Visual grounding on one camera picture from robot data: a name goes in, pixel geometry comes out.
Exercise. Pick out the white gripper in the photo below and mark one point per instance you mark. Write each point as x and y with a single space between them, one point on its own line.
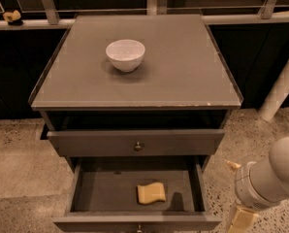
245 185

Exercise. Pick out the yellow sponge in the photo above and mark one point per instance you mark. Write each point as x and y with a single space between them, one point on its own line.
151 193

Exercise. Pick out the grey drawer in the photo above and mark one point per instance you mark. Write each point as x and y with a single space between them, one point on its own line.
104 143
104 196

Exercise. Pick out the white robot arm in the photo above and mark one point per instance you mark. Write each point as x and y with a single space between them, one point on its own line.
259 186

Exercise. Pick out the grey top drawer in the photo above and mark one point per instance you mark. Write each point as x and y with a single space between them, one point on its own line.
104 143

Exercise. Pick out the brass middle drawer knob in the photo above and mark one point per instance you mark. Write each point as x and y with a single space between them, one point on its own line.
139 229

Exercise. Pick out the brass drawer knob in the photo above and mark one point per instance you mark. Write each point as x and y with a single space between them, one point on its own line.
139 229
138 146

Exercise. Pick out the brass top drawer knob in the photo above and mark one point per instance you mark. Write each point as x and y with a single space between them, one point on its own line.
138 146

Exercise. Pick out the grey drawer cabinet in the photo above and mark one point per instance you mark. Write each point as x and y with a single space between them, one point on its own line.
182 82

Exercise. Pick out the white ceramic bowl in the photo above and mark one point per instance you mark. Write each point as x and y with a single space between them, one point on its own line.
125 55

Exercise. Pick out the metal window railing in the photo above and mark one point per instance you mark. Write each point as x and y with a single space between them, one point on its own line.
58 13

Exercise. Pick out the small yellow object on ledge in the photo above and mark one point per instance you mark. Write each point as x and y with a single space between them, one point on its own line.
13 17

